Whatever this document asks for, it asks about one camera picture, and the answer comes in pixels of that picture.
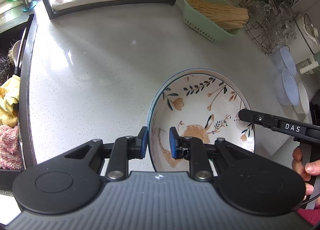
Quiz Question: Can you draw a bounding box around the white ceramic bowl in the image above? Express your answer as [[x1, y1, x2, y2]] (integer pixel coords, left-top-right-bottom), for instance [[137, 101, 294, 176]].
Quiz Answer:
[[293, 83, 310, 115]]

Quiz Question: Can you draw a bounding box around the rabbit pattern deep plate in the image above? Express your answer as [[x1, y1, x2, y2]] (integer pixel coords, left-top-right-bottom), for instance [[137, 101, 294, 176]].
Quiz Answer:
[[147, 69, 255, 171]]

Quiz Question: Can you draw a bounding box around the pale blue bowl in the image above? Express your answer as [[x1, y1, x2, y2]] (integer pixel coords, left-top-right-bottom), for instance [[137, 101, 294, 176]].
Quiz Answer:
[[273, 69, 299, 106], [272, 46, 297, 76]]

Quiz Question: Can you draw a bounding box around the black kitchen sink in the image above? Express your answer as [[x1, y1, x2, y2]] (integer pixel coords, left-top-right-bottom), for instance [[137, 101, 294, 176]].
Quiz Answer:
[[0, 13, 39, 192]]

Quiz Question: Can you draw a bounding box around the person right hand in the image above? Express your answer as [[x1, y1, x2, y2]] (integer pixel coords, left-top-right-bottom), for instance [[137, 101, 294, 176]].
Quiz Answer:
[[292, 147, 319, 197]]

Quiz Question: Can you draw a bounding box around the white electric cooker pot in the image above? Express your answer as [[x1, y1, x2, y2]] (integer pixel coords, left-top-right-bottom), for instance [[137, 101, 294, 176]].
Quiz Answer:
[[293, 13, 320, 76]]

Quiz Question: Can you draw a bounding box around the pink cloth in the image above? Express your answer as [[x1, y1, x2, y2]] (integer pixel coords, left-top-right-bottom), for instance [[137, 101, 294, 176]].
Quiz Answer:
[[1, 125, 23, 170]]

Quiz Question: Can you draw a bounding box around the yellow cloth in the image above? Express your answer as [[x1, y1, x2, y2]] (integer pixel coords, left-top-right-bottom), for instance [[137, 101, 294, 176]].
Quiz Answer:
[[1, 75, 20, 128]]

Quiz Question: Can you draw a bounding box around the green basket of noodles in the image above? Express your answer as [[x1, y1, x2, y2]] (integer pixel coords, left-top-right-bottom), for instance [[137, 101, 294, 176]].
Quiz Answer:
[[183, 0, 249, 43]]

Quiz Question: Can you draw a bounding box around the white dish brush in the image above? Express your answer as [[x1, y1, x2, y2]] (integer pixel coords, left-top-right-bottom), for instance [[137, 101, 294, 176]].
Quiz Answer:
[[8, 40, 21, 67]]

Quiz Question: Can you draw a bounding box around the steel wool scrubber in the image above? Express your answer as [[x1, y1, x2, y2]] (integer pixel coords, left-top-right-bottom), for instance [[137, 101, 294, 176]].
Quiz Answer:
[[0, 49, 11, 85]]

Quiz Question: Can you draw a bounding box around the wire rack with glasses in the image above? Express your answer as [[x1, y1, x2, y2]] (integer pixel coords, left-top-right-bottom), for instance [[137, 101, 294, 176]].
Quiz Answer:
[[244, 0, 297, 54]]

